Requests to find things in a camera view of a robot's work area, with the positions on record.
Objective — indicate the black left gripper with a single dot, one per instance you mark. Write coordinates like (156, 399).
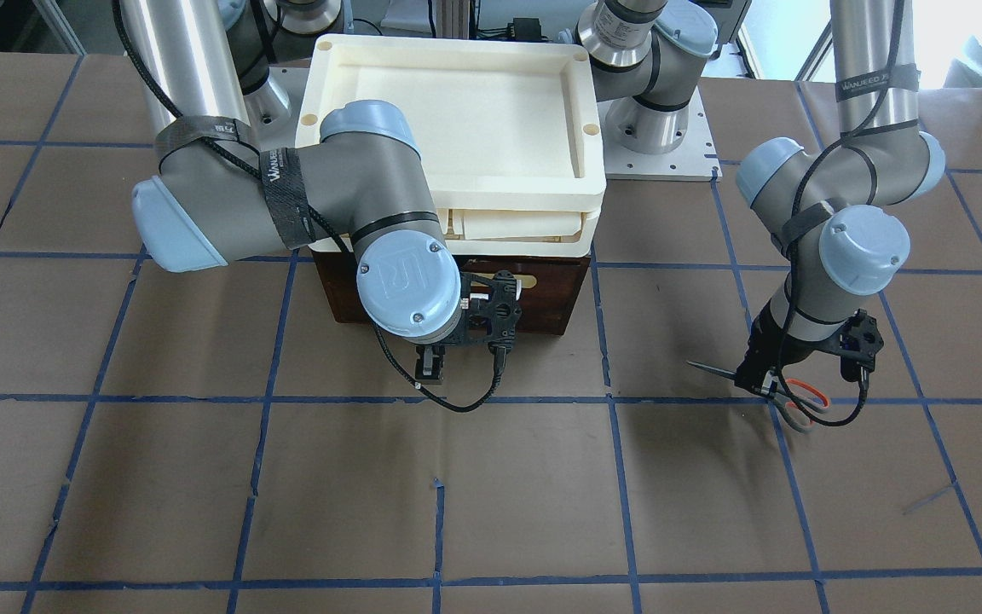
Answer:
(761, 348)

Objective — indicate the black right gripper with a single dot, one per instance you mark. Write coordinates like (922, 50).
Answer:
(432, 362)

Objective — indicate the grey orange scissors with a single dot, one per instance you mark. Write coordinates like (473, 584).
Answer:
(810, 398)

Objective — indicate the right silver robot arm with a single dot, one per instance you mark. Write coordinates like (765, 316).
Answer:
(220, 197)

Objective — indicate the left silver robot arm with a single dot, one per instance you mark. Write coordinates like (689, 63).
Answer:
(826, 213)

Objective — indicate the dark brown wooden drawer box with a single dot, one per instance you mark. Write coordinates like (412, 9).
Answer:
(550, 286)

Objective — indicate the cream plastic tray stack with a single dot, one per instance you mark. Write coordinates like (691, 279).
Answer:
(509, 133)

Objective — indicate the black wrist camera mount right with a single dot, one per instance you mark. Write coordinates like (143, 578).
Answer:
(489, 314)

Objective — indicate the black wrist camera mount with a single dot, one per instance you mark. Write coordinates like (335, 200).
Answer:
(489, 314)
(857, 343)

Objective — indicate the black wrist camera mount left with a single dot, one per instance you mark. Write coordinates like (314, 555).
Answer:
(857, 343)

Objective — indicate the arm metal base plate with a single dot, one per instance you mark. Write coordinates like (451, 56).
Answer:
(644, 144)

